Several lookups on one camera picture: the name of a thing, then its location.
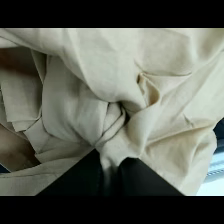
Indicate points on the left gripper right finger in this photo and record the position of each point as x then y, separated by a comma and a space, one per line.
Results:
140, 178

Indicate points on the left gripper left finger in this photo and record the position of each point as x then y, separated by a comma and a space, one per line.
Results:
83, 176

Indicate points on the beige garment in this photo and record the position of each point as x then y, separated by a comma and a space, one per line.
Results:
100, 83

